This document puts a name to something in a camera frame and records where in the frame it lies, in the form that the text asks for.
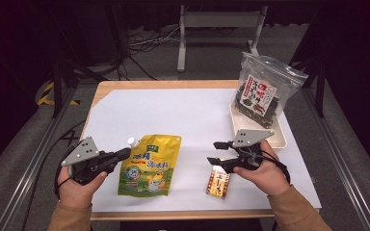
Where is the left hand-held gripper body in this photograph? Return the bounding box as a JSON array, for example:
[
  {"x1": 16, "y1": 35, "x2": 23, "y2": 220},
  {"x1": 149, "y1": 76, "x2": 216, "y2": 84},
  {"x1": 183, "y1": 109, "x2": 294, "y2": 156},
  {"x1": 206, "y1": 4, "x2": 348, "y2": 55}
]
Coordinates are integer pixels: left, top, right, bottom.
[{"x1": 61, "y1": 136, "x2": 115, "y2": 186}]

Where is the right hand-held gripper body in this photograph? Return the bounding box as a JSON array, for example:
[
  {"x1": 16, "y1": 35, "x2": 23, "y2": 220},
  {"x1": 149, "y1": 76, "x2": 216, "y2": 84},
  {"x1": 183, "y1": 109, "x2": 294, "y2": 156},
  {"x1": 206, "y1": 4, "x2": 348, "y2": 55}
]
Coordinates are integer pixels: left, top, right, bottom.
[{"x1": 225, "y1": 129, "x2": 276, "y2": 174}]

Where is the small yellow seasoning box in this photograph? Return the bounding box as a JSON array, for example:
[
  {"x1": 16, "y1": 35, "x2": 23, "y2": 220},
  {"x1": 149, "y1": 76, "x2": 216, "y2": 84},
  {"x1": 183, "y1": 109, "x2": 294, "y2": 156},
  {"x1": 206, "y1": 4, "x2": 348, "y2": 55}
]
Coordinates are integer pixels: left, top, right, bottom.
[{"x1": 205, "y1": 165, "x2": 232, "y2": 201}]

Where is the yellow green spout pouch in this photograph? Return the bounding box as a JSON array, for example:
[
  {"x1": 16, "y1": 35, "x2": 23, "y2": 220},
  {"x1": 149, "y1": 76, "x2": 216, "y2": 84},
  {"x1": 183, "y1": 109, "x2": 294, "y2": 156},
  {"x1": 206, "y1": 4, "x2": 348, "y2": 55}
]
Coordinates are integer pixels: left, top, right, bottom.
[{"x1": 117, "y1": 134, "x2": 183, "y2": 198}]

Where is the cream plastic container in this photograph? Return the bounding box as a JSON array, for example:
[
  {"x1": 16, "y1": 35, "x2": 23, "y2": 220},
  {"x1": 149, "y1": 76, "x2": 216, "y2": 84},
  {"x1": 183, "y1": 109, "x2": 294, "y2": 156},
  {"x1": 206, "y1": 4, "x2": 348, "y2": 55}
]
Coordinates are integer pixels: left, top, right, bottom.
[{"x1": 228, "y1": 101, "x2": 288, "y2": 150}]

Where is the clear bag of dried seaweed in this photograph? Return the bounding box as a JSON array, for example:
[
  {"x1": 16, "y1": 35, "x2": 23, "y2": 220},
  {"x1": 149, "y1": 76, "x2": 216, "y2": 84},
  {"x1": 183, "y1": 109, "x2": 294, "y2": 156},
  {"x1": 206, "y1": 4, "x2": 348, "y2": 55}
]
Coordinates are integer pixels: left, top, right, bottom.
[{"x1": 231, "y1": 51, "x2": 309, "y2": 130}]

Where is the person's right hand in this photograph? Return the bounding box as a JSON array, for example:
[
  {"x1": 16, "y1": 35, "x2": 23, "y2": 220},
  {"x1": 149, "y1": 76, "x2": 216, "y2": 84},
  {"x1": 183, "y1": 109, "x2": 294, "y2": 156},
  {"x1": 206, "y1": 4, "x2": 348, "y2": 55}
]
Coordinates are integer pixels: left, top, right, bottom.
[{"x1": 233, "y1": 140, "x2": 290, "y2": 196}]

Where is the person's left hand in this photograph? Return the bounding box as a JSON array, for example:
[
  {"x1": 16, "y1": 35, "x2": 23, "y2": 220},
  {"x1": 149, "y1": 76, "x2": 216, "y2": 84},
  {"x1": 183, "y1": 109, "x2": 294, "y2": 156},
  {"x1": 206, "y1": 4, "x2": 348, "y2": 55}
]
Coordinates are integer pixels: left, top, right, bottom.
[{"x1": 57, "y1": 167, "x2": 109, "y2": 210}]

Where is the yellow black hazard tape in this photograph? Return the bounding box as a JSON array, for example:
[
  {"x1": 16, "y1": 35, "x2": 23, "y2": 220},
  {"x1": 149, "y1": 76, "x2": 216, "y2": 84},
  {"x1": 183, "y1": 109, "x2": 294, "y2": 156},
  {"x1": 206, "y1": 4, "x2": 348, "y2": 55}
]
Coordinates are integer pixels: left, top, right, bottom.
[{"x1": 37, "y1": 81, "x2": 81, "y2": 107}]

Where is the black metal stand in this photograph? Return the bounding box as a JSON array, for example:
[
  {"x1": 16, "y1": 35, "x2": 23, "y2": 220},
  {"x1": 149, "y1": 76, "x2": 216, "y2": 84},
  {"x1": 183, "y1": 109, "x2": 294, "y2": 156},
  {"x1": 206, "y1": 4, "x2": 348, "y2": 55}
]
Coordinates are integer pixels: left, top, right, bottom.
[
  {"x1": 288, "y1": 54, "x2": 328, "y2": 118},
  {"x1": 48, "y1": 47, "x2": 108, "y2": 118}
]

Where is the white metal stand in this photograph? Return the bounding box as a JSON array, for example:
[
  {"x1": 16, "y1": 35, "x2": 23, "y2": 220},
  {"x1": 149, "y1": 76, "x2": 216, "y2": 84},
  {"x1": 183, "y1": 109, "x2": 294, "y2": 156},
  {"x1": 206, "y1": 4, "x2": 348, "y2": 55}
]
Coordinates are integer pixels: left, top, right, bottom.
[{"x1": 176, "y1": 4, "x2": 269, "y2": 73}]

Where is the black floor cable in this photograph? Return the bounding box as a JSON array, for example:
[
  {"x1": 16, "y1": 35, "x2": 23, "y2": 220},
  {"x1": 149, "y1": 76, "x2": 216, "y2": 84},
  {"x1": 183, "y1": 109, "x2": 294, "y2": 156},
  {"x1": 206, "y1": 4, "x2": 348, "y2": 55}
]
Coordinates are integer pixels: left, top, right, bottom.
[{"x1": 20, "y1": 119, "x2": 88, "y2": 231}]

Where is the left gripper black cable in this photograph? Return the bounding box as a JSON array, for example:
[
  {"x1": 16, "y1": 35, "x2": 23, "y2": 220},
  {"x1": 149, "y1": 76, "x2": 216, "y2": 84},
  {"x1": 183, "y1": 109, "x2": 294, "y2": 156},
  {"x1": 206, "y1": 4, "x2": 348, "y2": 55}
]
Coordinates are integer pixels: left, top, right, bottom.
[{"x1": 53, "y1": 142, "x2": 80, "y2": 200}]

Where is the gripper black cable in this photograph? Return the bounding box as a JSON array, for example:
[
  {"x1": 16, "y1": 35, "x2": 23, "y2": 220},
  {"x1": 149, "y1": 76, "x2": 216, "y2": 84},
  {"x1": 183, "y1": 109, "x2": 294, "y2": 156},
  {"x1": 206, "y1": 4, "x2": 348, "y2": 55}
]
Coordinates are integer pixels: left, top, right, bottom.
[
  {"x1": 256, "y1": 149, "x2": 292, "y2": 187},
  {"x1": 53, "y1": 142, "x2": 80, "y2": 200}
]

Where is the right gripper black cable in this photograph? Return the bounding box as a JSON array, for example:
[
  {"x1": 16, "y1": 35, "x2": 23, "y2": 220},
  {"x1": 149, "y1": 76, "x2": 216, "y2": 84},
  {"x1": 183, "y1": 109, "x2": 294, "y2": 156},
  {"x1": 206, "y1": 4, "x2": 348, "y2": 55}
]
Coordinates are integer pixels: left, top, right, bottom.
[{"x1": 256, "y1": 149, "x2": 292, "y2": 187}]

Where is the aluminium rail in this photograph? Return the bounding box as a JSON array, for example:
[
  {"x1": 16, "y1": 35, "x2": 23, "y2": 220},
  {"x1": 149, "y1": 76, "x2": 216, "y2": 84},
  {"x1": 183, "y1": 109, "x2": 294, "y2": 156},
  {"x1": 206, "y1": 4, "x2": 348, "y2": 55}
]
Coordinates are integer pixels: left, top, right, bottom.
[
  {"x1": 0, "y1": 86, "x2": 79, "y2": 231},
  {"x1": 302, "y1": 86, "x2": 370, "y2": 231}
]

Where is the bundle of floor cables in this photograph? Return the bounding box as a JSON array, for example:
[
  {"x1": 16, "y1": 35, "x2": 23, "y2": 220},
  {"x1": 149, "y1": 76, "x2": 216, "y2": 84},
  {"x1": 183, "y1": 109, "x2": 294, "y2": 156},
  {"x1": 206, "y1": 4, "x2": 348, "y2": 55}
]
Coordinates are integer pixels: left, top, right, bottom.
[{"x1": 126, "y1": 25, "x2": 182, "y2": 56}]

